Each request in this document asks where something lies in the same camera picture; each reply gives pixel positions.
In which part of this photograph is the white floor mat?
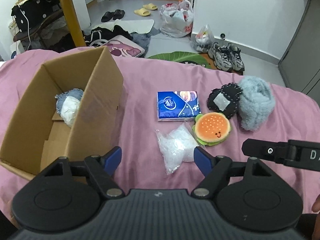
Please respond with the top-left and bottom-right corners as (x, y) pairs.
(92, 20), (155, 34)

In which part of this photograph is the black slipper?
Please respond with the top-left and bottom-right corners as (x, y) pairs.
(101, 11), (114, 23)
(113, 9), (125, 20)

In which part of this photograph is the green leaf cartoon rug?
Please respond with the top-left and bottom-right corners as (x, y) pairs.
(149, 51), (211, 69)

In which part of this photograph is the black slipper left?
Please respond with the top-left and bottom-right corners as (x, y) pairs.
(101, 11), (114, 23)

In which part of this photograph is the white plastic bag bundle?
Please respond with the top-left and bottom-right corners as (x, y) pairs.
(60, 96), (80, 127)

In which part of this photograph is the pink bear cushion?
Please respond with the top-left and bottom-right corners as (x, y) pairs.
(103, 35), (145, 57)

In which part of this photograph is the grey sneaker left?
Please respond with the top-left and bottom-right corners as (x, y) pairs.
(208, 42), (233, 72)

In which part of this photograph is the grey cabinet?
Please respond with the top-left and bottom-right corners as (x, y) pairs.
(278, 0), (319, 95)

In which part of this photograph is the grey sneaker right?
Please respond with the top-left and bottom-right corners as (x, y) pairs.
(227, 43), (245, 72)

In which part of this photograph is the grey blue floor rug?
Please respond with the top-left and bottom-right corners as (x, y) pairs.
(130, 27), (160, 53)

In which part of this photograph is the black stitched fabric pouch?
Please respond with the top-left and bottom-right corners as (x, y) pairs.
(207, 83), (242, 119)

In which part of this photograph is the grey fluffy cloth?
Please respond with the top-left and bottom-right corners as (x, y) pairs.
(238, 76), (276, 131)

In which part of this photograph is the hamburger plush toy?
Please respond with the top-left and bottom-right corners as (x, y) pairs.
(192, 112), (232, 146)

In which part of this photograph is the blue tissue pack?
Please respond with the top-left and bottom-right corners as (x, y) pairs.
(157, 90), (201, 121)

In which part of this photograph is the brown cardboard box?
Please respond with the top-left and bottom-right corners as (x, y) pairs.
(1, 47), (124, 180)

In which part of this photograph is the yellow slipper near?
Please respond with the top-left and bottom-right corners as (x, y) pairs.
(134, 8), (151, 17)

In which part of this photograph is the black polka dot bag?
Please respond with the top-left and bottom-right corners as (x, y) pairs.
(11, 0), (59, 32)

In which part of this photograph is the yellow slipper far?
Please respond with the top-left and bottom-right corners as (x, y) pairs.
(143, 3), (158, 11)

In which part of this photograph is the person's right hand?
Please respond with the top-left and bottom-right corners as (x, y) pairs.
(312, 194), (320, 213)

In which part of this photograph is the black slipper right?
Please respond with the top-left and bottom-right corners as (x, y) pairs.
(113, 9), (125, 20)

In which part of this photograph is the yellow leg round table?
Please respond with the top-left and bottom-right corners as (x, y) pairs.
(15, 0), (86, 47)

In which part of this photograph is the clear plastic bag of filling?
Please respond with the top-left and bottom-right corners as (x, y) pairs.
(156, 124), (198, 174)

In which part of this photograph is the pink bed sheet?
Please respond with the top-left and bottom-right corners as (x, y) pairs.
(0, 46), (320, 221)

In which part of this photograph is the white red shopping bag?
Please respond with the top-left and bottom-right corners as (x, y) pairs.
(159, 0), (194, 38)

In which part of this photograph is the blue denim cloth piece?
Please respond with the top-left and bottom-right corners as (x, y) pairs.
(55, 88), (84, 114)

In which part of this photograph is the grey sneaker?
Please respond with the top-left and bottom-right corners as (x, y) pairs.
(208, 42), (233, 72)
(227, 43), (245, 72)

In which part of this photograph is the black clothes pile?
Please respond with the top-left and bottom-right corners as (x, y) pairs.
(84, 25), (133, 47)

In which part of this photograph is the clear bag of items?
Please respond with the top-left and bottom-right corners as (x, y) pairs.
(191, 24), (215, 53)

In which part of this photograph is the yellow slipper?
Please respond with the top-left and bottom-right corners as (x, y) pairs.
(134, 8), (151, 17)
(143, 3), (158, 11)

